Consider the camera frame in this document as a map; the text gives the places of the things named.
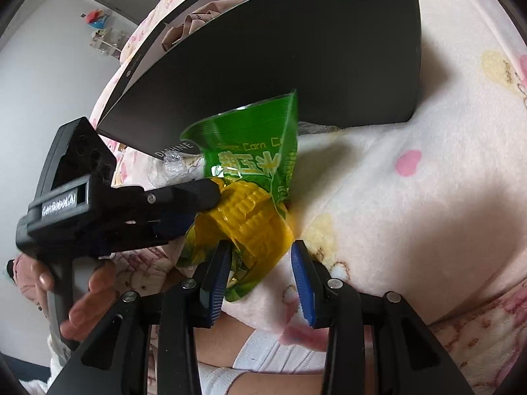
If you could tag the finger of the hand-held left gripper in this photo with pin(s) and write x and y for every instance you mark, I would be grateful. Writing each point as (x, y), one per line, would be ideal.
(181, 195)
(162, 234)

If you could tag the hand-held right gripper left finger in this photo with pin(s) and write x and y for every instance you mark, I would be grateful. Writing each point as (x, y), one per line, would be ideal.
(217, 286)

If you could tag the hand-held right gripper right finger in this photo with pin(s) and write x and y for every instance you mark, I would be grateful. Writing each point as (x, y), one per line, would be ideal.
(304, 286)

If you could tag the green yellow corn snack packet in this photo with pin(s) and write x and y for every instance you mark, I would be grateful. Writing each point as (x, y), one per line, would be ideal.
(251, 181)

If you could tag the black board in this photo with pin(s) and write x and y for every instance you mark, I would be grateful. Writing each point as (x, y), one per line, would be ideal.
(267, 57)

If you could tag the person's left hand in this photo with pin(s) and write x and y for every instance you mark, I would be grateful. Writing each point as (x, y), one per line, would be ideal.
(88, 296)

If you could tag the clear plastic wrap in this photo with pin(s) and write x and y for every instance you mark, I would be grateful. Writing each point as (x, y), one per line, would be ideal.
(175, 168)

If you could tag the person's white garment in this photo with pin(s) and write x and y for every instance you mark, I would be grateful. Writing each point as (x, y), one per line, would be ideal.
(255, 358)

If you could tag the pink printed blanket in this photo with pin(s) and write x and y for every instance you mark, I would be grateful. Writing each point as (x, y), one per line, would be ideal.
(411, 193)

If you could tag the white shelf rack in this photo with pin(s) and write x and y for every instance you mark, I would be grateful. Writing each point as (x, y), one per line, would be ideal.
(105, 39)

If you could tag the red blue toy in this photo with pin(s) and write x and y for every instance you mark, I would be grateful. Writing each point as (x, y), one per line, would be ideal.
(95, 17)

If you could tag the brown cloth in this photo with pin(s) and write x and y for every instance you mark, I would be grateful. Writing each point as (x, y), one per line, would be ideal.
(195, 24)

